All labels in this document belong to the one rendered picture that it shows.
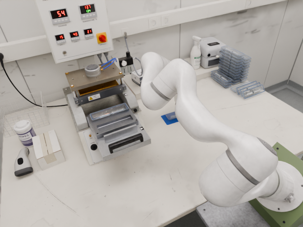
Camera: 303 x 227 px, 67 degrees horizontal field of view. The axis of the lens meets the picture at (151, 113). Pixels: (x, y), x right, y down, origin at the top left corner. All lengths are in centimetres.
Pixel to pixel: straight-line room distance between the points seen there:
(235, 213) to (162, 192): 32
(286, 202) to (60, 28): 124
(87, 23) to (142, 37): 62
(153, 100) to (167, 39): 115
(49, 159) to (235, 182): 92
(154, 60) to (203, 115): 33
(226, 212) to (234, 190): 42
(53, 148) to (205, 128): 83
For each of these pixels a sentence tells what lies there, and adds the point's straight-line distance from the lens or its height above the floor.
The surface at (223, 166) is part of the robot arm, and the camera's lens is 66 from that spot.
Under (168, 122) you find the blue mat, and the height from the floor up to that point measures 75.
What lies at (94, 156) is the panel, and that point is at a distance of 124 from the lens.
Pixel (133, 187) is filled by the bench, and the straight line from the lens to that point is 113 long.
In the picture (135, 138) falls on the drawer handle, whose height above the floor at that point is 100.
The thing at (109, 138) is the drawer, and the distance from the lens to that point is 102.
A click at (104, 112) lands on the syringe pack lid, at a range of 114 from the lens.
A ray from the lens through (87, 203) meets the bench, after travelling 113.
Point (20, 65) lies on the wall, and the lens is 172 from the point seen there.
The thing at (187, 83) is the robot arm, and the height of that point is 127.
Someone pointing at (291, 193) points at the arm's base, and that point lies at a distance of 102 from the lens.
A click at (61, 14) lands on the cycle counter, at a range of 128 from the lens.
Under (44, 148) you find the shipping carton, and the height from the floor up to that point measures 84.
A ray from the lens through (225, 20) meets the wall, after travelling 224.
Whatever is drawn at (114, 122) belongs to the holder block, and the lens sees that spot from 110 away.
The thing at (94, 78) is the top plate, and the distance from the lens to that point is 122.
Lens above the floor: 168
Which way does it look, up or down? 38 degrees down
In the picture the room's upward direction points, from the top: 4 degrees counter-clockwise
